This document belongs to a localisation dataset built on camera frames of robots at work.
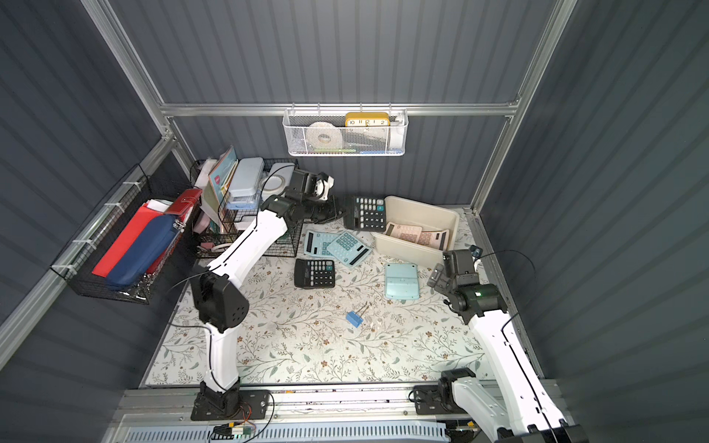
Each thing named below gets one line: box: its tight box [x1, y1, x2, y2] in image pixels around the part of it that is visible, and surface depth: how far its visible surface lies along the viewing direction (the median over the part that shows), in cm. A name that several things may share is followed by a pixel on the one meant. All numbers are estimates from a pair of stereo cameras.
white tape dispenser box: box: [259, 162, 296, 202], surface depth 101 cm
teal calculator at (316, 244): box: [303, 230, 341, 258], surface depth 107 cm
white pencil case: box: [228, 156, 265, 199], surface depth 98 cm
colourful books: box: [195, 144, 240, 230], surface depth 95 cm
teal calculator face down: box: [384, 262, 421, 300], surface depth 97 cm
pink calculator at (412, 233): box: [384, 221, 423, 244], surface depth 110 cm
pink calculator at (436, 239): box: [417, 228, 450, 252], surface depth 104 cm
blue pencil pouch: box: [105, 214, 181, 290], surface depth 70 cm
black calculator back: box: [294, 258, 336, 289], surface depth 100 cm
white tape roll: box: [306, 120, 343, 151], surface depth 87 cm
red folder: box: [91, 203, 165, 278], surface depth 73 cm
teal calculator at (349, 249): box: [326, 230, 373, 268], surface depth 106 cm
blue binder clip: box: [345, 300, 370, 328], surface depth 90 cm
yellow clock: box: [345, 111, 391, 127], surface depth 90 cm
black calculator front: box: [343, 195, 386, 232], surface depth 88 cm
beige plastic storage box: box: [371, 194, 460, 269], surface depth 105 cm
